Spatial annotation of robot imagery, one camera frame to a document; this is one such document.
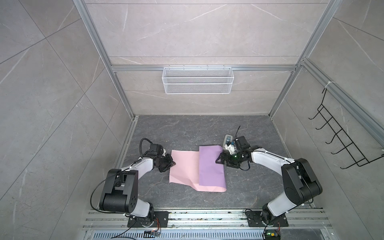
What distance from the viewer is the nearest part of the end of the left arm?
743mm

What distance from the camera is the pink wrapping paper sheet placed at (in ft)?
2.68

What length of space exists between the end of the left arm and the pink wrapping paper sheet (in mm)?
27
